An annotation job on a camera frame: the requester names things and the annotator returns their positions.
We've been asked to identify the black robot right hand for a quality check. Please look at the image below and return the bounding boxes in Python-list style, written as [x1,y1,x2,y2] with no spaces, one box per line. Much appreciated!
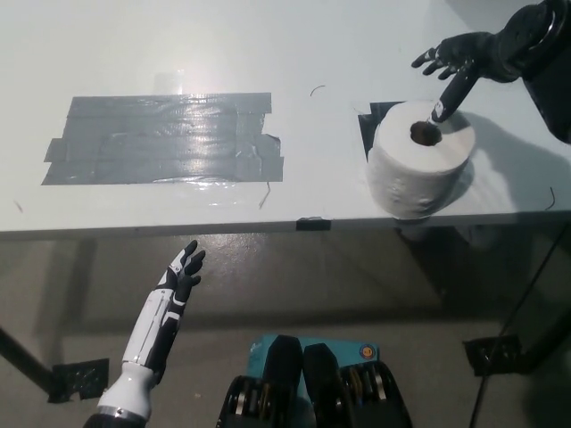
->
[410,32,508,124]

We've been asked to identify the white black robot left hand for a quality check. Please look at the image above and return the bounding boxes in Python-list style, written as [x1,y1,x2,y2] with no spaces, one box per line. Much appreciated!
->
[121,240,207,381]

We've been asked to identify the white toilet paper roll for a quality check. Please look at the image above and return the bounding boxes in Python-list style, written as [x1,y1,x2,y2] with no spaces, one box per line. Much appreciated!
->
[366,100,476,220]

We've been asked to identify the black teal robot body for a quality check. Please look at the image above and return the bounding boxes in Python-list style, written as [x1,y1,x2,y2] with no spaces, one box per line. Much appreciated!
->
[216,333,414,428]

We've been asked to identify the black diagonal table leg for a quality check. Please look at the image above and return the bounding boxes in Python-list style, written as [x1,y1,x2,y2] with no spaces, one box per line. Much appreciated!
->
[0,325,58,399]

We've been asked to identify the small black tape piece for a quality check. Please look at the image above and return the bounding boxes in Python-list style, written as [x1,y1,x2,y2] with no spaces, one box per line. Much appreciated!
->
[295,217,332,232]

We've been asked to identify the grey duct tape patch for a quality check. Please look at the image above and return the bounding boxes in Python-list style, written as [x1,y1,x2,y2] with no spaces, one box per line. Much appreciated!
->
[40,92,286,185]

